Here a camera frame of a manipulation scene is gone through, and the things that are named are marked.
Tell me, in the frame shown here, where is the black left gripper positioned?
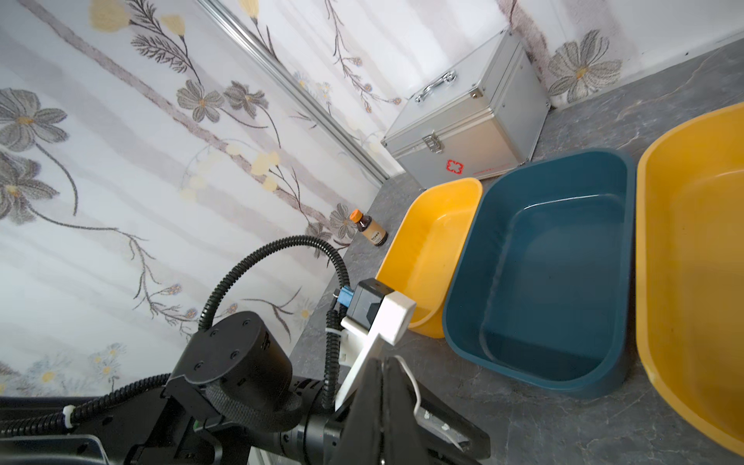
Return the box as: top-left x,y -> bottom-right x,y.
278,358 -> 491,465

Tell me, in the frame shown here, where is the white cable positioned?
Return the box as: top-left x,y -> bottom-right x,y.
394,355 -> 466,451

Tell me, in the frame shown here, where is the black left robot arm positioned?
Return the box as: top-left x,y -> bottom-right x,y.
1,236 -> 491,464

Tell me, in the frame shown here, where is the left yellow plastic bin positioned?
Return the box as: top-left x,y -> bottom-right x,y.
376,177 -> 484,339

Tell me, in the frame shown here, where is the yellow plastic bin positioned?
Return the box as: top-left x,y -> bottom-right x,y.
376,177 -> 484,339
635,104 -> 743,453

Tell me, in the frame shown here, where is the dark teal plastic bin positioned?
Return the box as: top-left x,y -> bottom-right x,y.
443,148 -> 636,399

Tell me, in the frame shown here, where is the brown bottle orange cap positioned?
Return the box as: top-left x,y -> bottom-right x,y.
349,209 -> 389,246

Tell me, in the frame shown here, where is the silver aluminium first-aid case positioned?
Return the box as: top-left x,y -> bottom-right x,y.
381,29 -> 550,188

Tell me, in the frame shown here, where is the right yellow plastic bin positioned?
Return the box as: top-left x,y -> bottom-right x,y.
635,104 -> 743,453

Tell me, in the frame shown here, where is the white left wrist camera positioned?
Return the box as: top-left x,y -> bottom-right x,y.
334,278 -> 416,410

